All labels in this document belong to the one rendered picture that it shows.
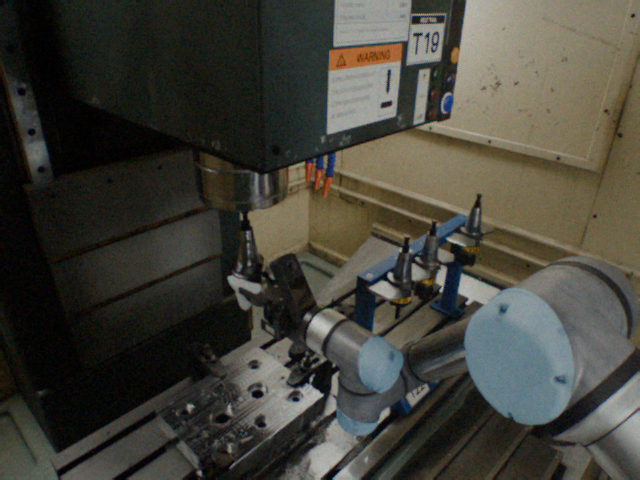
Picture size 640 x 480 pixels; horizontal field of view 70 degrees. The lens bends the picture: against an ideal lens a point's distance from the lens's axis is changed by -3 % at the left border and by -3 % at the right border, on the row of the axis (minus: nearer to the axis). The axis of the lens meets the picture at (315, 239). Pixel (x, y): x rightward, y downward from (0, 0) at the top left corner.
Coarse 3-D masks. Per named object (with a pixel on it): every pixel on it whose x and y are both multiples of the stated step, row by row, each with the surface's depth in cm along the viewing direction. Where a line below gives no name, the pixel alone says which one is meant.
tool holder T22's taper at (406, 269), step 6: (402, 252) 100; (408, 252) 100; (402, 258) 101; (408, 258) 100; (396, 264) 102; (402, 264) 101; (408, 264) 101; (396, 270) 102; (402, 270) 101; (408, 270) 101; (396, 276) 103; (402, 276) 102; (408, 276) 102
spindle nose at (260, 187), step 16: (208, 160) 72; (208, 176) 74; (224, 176) 73; (240, 176) 73; (256, 176) 73; (272, 176) 75; (288, 176) 80; (208, 192) 75; (224, 192) 74; (240, 192) 74; (256, 192) 74; (272, 192) 76; (224, 208) 76; (240, 208) 75; (256, 208) 76
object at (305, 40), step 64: (64, 0) 79; (128, 0) 65; (192, 0) 55; (256, 0) 48; (320, 0) 53; (448, 0) 72; (64, 64) 89; (128, 64) 71; (192, 64) 59; (256, 64) 51; (320, 64) 57; (192, 128) 64; (256, 128) 54; (320, 128) 61; (384, 128) 71
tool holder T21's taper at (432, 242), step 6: (438, 234) 108; (426, 240) 108; (432, 240) 107; (438, 240) 108; (426, 246) 108; (432, 246) 108; (438, 246) 109; (426, 252) 109; (432, 252) 108; (438, 252) 109; (420, 258) 111; (426, 258) 109; (432, 258) 109; (438, 258) 110
